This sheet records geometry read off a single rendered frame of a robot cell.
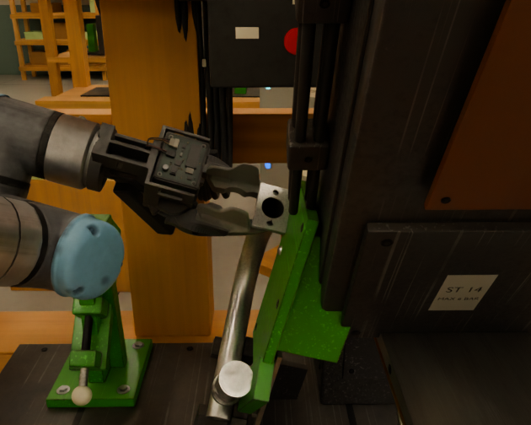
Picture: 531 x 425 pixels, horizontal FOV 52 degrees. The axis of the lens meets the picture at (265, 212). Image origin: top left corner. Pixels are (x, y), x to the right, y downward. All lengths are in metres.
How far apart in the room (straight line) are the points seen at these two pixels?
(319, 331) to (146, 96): 0.47
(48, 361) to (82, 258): 0.52
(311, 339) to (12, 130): 0.37
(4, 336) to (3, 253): 0.67
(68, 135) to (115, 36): 0.30
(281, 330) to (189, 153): 0.21
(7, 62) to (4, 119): 11.16
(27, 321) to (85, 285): 0.66
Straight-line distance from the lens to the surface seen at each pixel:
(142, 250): 0.96
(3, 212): 0.47
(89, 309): 0.84
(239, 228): 0.62
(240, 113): 0.95
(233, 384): 0.61
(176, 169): 0.57
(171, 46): 0.86
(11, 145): 0.61
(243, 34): 0.74
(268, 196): 0.63
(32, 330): 1.13
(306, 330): 0.58
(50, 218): 0.50
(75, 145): 0.59
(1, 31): 11.73
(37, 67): 10.73
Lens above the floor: 1.47
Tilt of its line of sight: 22 degrees down
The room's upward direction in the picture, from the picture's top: straight up
